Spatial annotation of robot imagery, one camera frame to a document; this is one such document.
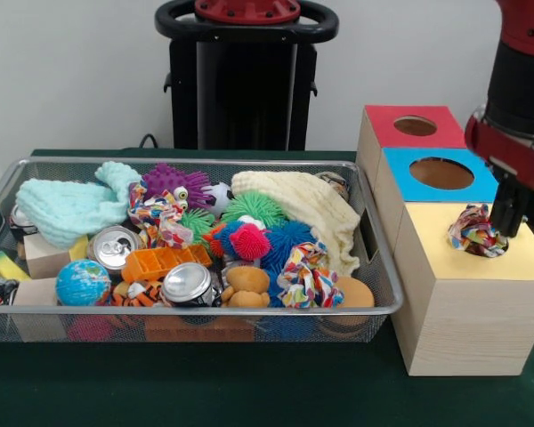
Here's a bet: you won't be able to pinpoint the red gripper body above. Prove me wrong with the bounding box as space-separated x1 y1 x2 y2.
465 113 534 197

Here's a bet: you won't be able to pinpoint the small soccer ball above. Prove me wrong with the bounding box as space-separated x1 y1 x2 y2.
202 181 235 217

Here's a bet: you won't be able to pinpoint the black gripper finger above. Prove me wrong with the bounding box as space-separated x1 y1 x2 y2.
489 173 513 235
508 180 530 239

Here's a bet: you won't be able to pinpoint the silver drink can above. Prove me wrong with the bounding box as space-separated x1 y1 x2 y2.
161 262 214 308
88 225 142 273

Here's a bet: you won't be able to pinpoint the orange plush toy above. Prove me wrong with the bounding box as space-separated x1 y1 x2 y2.
221 265 271 309

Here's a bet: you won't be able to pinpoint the wooden box with three holes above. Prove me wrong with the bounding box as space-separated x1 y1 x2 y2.
354 104 534 377

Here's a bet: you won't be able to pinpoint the pink spiky ball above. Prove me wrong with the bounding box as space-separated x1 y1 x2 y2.
229 223 272 262

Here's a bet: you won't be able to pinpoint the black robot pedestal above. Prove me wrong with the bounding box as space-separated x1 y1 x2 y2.
154 0 340 151

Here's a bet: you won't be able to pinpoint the mint green cloth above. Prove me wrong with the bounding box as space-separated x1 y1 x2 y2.
15 160 142 249

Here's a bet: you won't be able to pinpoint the blue spiky ball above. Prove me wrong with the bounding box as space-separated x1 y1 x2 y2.
262 221 324 272

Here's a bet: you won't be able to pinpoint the orange plastic crate toy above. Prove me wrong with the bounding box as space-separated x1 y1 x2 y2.
121 243 214 284

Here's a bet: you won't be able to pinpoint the silver mesh bin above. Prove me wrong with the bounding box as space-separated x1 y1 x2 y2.
0 156 405 343

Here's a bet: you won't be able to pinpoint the purple spiky ball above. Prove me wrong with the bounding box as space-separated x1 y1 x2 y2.
141 162 213 210

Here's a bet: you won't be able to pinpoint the colourful knotted rope toy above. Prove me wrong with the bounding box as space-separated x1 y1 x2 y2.
447 203 510 259
127 181 193 250
276 242 346 309

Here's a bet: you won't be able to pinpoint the blue globe ball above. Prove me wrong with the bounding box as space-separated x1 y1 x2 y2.
54 259 112 307

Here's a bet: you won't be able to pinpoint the cream cloth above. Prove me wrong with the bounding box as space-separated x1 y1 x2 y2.
230 170 361 277

